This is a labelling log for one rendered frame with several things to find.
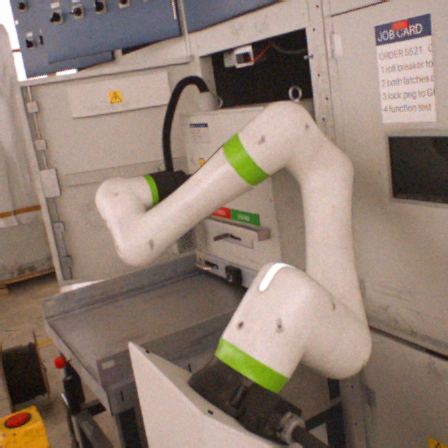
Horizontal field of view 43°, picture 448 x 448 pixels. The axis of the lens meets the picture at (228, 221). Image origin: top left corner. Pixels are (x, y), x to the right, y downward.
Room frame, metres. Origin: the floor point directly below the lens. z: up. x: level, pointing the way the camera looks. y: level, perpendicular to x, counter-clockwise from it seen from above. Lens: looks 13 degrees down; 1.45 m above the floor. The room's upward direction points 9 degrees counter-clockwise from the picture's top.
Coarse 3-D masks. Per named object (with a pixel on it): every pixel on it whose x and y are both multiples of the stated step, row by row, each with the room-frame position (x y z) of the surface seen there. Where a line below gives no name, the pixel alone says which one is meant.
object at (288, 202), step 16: (208, 112) 1.70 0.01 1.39; (224, 112) 1.62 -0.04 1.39; (272, 176) 1.45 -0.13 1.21; (288, 176) 1.47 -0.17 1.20; (288, 192) 1.47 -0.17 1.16; (288, 208) 1.47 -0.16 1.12; (288, 224) 1.46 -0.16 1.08; (304, 224) 1.49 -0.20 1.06; (288, 240) 1.46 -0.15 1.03; (304, 240) 1.48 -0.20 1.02; (288, 256) 1.46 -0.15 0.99; (304, 256) 1.48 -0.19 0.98
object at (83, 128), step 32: (128, 64) 2.01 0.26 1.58; (160, 64) 2.01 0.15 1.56; (192, 64) 2.01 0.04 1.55; (32, 96) 2.01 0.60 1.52; (64, 96) 2.02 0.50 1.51; (96, 96) 2.00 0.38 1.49; (128, 96) 2.00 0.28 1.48; (160, 96) 2.01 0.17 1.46; (192, 96) 2.04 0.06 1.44; (32, 128) 2.02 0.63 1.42; (64, 128) 2.02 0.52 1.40; (96, 128) 2.03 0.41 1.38; (128, 128) 2.03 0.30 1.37; (160, 128) 2.04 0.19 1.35; (32, 160) 1.99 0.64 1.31; (64, 160) 2.02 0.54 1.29; (96, 160) 2.02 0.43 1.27; (128, 160) 2.03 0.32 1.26; (160, 160) 2.02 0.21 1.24; (64, 192) 2.02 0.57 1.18; (64, 224) 2.01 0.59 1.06; (96, 224) 2.02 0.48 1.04; (64, 256) 2.00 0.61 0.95; (96, 256) 2.02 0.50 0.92; (160, 256) 2.03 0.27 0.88
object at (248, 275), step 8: (208, 256) 1.81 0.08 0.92; (208, 264) 1.82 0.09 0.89; (216, 264) 1.77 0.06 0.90; (224, 264) 1.72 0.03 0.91; (232, 264) 1.67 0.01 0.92; (216, 272) 1.77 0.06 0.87; (224, 272) 1.72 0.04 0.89; (248, 272) 1.59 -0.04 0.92; (256, 272) 1.56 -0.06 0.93; (248, 280) 1.60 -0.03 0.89
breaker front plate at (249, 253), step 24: (192, 120) 1.80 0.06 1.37; (216, 120) 1.67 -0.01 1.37; (240, 120) 1.55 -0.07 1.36; (192, 144) 1.82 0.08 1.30; (216, 144) 1.68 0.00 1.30; (192, 168) 1.85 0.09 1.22; (264, 192) 1.49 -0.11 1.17; (216, 216) 1.75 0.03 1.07; (264, 216) 1.50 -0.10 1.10; (240, 240) 1.64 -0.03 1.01; (264, 240) 1.51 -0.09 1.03; (240, 264) 1.65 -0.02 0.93; (264, 264) 1.53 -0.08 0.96
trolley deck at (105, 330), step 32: (160, 288) 1.78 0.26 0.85; (192, 288) 1.73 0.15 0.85; (224, 288) 1.68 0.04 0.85; (64, 320) 1.62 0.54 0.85; (96, 320) 1.57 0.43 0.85; (128, 320) 1.54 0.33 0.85; (160, 320) 1.50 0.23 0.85; (192, 320) 1.47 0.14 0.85; (64, 352) 1.47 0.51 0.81; (96, 352) 1.35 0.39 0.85; (96, 384) 1.20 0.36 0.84; (128, 384) 1.15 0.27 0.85
